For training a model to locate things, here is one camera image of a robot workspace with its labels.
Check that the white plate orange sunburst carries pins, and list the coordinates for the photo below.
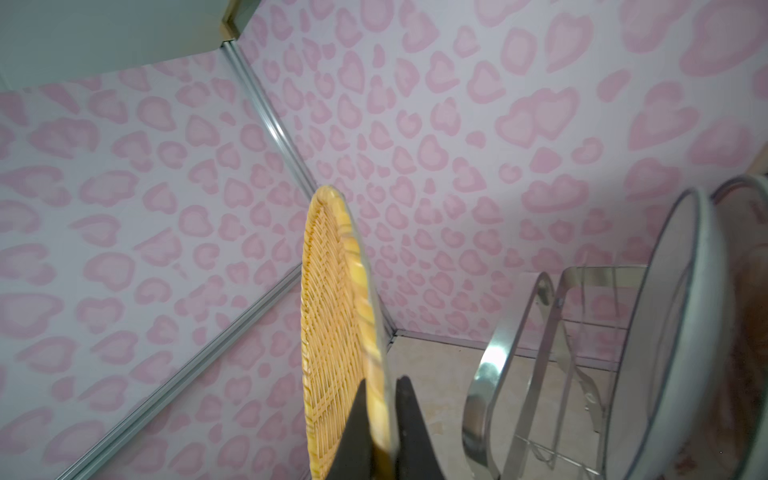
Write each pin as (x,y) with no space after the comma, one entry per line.
(741,206)

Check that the white plate black rim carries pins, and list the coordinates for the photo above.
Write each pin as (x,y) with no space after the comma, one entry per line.
(676,344)

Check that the orange woven pattern plate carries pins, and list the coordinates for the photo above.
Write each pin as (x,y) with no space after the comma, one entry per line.
(343,339)

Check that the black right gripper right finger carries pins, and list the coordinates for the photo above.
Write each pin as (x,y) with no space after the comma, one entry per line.
(416,459)

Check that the stainless steel dish rack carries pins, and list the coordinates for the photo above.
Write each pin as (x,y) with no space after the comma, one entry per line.
(536,290)

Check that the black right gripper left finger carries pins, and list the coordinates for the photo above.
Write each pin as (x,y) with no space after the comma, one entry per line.
(354,456)

